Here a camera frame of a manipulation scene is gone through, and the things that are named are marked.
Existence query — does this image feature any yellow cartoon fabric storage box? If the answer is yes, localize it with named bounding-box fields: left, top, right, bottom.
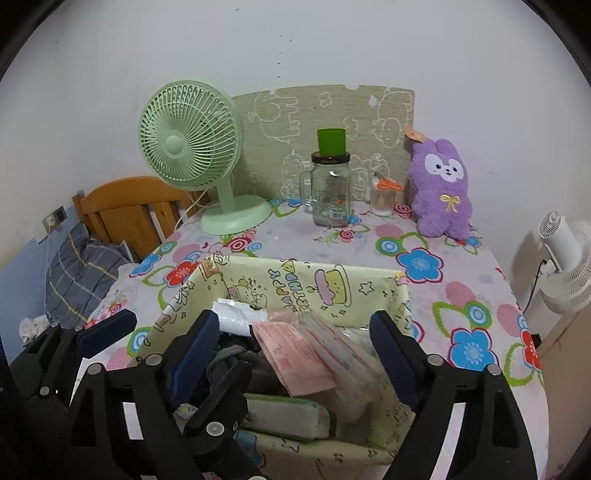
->
left=133, top=255, right=424, bottom=470

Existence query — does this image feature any grey plaid pillow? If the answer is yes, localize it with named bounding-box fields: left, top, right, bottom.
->
left=45, top=223, right=130, bottom=328

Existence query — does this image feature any green desk fan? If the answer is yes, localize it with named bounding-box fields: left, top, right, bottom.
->
left=138, top=80, right=271, bottom=236

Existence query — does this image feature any white tissue pack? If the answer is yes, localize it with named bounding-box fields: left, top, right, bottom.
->
left=211, top=298, right=269, bottom=337

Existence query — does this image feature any green cartoon wall mat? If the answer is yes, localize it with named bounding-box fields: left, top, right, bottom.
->
left=231, top=85, right=415, bottom=202

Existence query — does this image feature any pink wet wipes pack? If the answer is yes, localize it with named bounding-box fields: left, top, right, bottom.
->
left=252, top=322, right=337, bottom=397

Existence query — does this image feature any beige door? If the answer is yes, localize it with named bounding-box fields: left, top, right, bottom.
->
left=539, top=308, right=590, bottom=478

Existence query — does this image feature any green cartoon tissue pack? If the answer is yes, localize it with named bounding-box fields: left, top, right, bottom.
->
left=242, top=394, right=332, bottom=440

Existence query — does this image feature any grey sock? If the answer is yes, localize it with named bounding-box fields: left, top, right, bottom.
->
left=205, top=344, right=260, bottom=384

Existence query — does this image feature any glass jar with green cup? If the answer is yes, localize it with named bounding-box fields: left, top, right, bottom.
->
left=300, top=128, right=352, bottom=228

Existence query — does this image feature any floral tablecloth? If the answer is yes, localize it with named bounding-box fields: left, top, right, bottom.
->
left=93, top=199, right=549, bottom=478

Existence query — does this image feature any purple plush bunny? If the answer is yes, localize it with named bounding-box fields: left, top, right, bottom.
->
left=408, top=139, right=473, bottom=240

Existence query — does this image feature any white standing fan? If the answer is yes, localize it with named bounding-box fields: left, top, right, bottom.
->
left=511, top=211, right=590, bottom=338

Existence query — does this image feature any toothpick jar orange lid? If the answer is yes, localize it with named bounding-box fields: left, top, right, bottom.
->
left=370, top=176, right=404, bottom=216

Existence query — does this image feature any clear plastic straw pack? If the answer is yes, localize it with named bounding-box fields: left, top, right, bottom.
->
left=295, top=312, right=381, bottom=405

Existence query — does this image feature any wall power socket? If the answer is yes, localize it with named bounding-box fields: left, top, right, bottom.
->
left=42, top=206, right=67, bottom=233

